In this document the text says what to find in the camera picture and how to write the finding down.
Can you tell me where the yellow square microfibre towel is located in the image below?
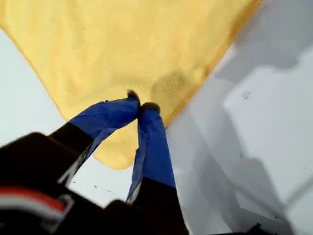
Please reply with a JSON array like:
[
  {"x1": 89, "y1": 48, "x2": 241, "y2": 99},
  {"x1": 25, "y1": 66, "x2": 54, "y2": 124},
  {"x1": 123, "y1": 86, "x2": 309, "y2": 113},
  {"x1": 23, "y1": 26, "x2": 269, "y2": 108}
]
[{"x1": 0, "y1": 0, "x2": 264, "y2": 171}]

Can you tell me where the red white servo wire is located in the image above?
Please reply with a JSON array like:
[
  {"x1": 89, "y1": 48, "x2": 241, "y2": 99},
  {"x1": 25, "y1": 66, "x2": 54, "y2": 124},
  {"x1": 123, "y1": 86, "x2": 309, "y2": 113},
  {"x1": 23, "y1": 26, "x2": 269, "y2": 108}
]
[{"x1": 0, "y1": 187, "x2": 74, "y2": 221}]

